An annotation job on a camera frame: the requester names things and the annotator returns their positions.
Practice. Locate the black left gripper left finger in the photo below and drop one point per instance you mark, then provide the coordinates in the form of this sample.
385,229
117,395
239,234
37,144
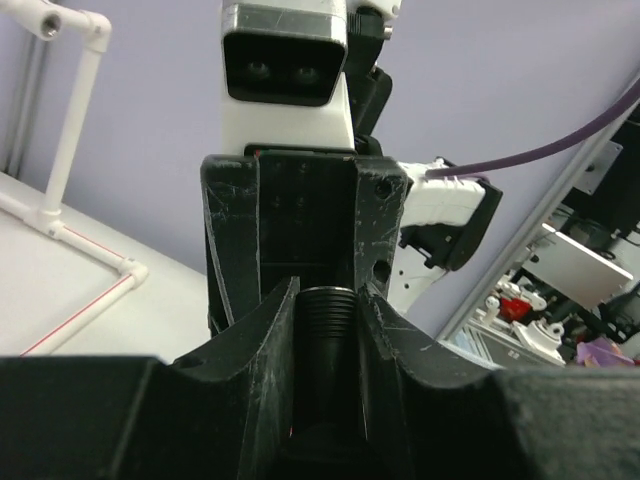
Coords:
222,411

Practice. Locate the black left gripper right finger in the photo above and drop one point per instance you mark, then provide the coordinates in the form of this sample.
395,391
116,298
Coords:
432,414

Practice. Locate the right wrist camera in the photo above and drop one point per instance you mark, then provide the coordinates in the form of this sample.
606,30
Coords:
284,83

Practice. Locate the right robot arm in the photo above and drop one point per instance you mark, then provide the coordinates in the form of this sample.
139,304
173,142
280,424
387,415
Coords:
446,214

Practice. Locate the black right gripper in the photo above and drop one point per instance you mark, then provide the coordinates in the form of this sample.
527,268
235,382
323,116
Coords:
286,211

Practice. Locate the small black water faucet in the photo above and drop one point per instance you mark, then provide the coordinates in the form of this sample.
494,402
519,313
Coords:
326,440

